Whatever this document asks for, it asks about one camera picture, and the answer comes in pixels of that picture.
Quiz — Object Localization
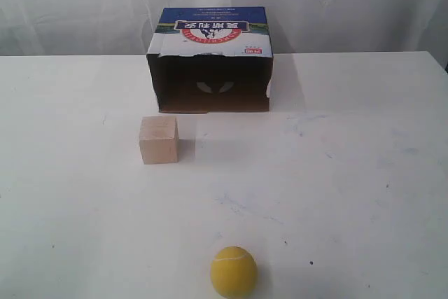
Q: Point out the yellow tennis ball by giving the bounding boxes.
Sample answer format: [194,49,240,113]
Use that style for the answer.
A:
[210,246,258,298]

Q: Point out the light wooden cube block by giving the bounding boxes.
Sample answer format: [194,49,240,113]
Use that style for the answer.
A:
[139,116,179,165]

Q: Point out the printed cardboard box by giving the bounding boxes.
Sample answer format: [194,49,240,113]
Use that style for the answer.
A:
[146,6,274,113]

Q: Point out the white backdrop curtain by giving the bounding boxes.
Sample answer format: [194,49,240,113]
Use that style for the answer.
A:
[1,0,447,65]

